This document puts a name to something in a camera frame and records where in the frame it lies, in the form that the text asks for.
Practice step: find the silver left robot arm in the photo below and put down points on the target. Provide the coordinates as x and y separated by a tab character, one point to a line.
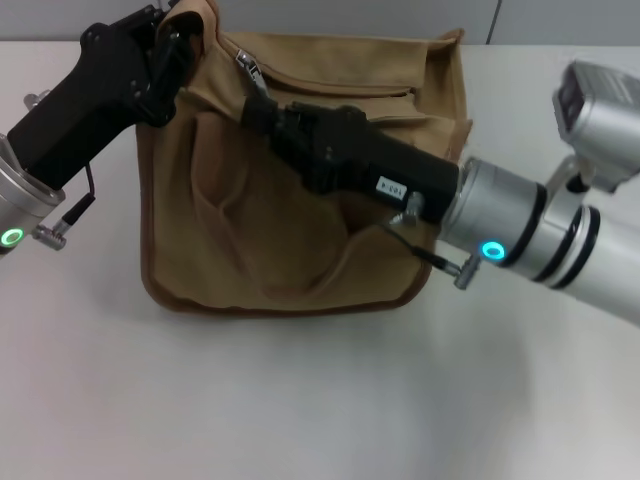
20	200

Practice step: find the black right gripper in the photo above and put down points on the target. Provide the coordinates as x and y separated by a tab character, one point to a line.
380	160

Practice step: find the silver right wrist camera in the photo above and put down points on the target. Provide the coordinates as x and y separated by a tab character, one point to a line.
600	130

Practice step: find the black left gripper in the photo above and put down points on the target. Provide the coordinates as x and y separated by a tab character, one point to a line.
95	95

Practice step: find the silver metal zipper pull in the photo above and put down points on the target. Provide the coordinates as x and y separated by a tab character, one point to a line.
256	75

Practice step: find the khaki canvas food bag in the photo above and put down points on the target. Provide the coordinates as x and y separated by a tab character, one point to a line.
310	240

